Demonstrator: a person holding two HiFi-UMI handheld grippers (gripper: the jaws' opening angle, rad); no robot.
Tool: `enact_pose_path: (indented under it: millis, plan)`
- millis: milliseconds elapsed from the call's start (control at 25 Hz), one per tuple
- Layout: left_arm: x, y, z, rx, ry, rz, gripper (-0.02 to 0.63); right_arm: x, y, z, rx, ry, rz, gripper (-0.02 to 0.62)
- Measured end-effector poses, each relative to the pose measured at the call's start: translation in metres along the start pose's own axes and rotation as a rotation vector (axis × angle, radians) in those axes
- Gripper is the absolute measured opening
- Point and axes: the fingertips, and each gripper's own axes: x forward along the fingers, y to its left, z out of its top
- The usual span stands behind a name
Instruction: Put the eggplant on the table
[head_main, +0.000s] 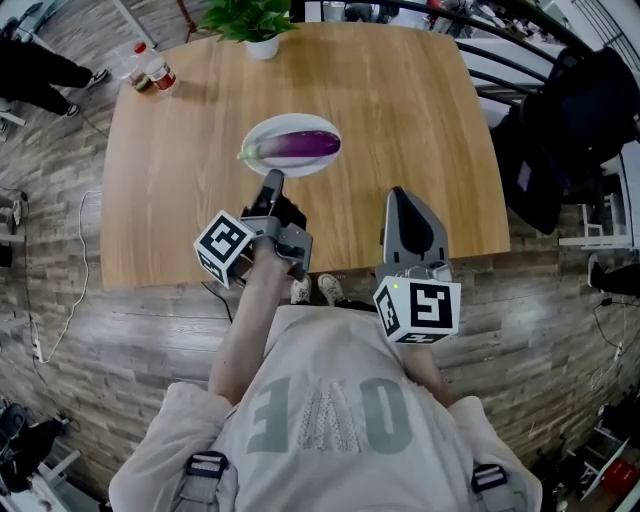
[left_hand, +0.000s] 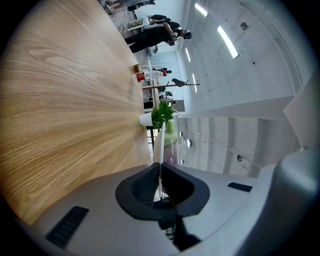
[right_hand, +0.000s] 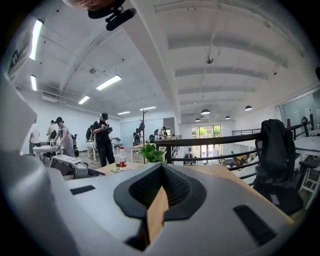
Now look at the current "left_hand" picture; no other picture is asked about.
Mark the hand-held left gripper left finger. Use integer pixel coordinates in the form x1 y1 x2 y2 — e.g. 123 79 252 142
114 162 162 221

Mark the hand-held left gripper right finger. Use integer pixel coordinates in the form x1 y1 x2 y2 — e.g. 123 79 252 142
161 162 210 218

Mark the white plate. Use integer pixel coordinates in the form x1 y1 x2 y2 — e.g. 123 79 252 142
152 121 167 202

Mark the light wooden table top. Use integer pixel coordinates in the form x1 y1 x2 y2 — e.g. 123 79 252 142
0 0 154 226

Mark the green plant in white pot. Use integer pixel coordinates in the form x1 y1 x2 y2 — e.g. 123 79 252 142
138 99 180 130

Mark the wooden coat rack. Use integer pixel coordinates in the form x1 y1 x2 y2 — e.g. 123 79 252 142
142 77 201 91

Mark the red label drink bottle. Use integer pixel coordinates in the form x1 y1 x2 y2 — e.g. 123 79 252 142
136 70 167 84

